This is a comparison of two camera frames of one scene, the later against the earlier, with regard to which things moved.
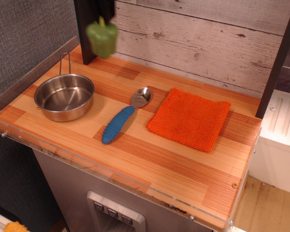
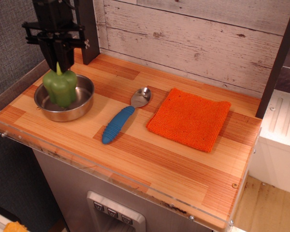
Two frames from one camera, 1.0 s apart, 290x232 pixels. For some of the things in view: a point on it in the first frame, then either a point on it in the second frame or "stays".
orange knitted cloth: [192, 121] stays
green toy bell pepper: [103, 37] -> [61, 86]
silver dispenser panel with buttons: [114, 209] stays
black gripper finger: [105, 8] -> [55, 23]
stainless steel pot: [65, 97] stays
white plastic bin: [274, 156] stays
